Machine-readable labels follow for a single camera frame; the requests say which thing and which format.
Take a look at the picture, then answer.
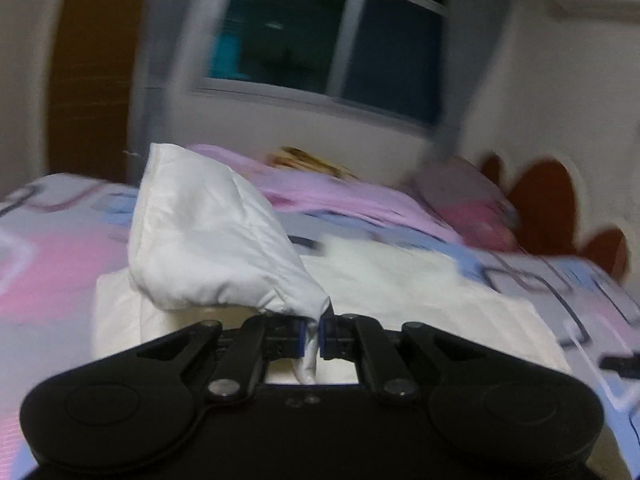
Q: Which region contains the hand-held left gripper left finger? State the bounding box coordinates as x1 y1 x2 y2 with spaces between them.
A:
131 315 307 405

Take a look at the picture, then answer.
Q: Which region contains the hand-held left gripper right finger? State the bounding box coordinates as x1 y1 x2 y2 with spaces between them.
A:
319 313 488 407

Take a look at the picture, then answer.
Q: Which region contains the white garment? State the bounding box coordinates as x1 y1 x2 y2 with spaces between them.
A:
92 142 573 386

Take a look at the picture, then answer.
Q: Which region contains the pink blanket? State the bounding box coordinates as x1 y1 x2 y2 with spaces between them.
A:
187 144 466 247

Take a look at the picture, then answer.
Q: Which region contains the yellow printed cloth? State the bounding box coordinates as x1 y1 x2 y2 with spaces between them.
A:
267 146 360 182

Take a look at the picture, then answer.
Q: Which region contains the pink pillow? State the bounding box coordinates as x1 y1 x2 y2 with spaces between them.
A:
410 157 522 253

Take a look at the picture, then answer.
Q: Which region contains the brown scalloped headboard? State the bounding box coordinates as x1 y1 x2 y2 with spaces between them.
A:
477 154 631 281

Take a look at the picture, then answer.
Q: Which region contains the patterned bed sheet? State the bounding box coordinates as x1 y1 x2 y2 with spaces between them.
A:
0 172 640 480

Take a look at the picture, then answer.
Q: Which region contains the grey curtain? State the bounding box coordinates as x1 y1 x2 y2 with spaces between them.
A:
125 0 241 186
420 0 523 168

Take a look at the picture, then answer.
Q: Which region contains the white framed window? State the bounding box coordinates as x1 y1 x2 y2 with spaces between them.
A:
192 0 451 135

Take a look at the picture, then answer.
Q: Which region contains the brown wooden door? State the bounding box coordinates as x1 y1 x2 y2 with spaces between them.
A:
47 0 151 186

